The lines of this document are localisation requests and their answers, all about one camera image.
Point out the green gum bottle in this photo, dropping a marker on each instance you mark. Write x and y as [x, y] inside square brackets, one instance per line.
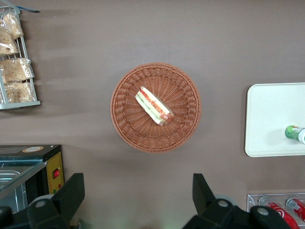
[295, 134]

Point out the wrapped triangle sandwich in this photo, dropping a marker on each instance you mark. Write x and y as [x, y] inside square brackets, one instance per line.
[153, 106]

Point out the brown round wicker basket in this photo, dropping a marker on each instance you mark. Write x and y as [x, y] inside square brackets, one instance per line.
[128, 128]

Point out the blue tape strip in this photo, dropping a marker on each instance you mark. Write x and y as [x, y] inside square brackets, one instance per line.
[29, 9]

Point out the tray of packaged snacks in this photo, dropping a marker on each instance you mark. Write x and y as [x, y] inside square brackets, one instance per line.
[23, 47]

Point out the black food warmer machine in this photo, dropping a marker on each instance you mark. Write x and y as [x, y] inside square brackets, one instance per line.
[53, 164]

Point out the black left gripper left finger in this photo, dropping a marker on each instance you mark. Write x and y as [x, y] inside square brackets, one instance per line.
[69, 195]

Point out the clear snack bag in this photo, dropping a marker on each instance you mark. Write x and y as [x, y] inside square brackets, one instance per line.
[15, 70]
[7, 44]
[17, 92]
[13, 25]

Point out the red cola bottle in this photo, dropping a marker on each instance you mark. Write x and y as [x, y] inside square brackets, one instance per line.
[277, 211]
[297, 207]

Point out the clear acrylic bottle rack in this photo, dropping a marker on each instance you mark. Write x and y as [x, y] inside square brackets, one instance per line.
[252, 199]

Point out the beige serving tray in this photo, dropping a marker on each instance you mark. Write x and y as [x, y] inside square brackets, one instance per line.
[269, 109]

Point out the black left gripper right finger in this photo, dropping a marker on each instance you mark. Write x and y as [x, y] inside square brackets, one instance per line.
[205, 198]

